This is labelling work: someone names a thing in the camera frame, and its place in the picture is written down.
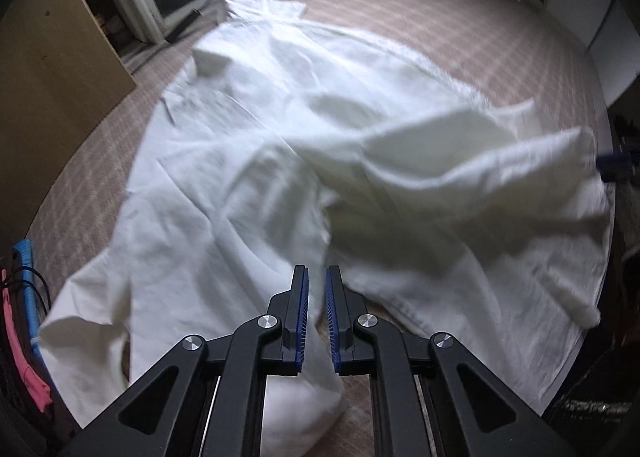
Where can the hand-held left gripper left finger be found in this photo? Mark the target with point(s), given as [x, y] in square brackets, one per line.
[301, 317]

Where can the white garment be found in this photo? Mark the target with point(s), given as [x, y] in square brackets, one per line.
[225, 187]

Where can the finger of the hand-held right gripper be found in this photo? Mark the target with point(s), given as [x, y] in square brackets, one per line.
[619, 164]

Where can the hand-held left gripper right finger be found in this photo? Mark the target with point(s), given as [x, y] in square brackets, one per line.
[331, 322]

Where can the pink cloth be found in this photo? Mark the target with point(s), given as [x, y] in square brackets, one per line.
[20, 337]

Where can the white cabinet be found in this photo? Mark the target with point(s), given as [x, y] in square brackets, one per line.
[595, 2]

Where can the blue cloth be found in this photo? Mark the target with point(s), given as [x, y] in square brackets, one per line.
[27, 277]

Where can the pink checked blanket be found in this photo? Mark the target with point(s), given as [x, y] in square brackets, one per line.
[450, 27]

